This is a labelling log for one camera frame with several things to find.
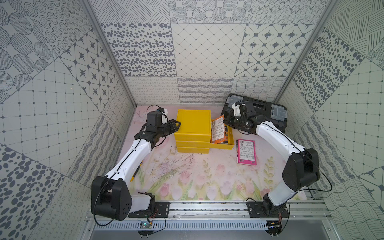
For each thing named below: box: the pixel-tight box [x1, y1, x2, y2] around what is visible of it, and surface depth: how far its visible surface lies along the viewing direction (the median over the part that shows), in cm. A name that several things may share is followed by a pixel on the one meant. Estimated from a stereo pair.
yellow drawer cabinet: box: [174, 109, 212, 154], surface depth 85 cm
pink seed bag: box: [236, 139, 257, 166], surface depth 96 cm
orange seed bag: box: [210, 114, 226, 144], surface depth 89 cm
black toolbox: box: [221, 93, 288, 135], surface depth 90 cm
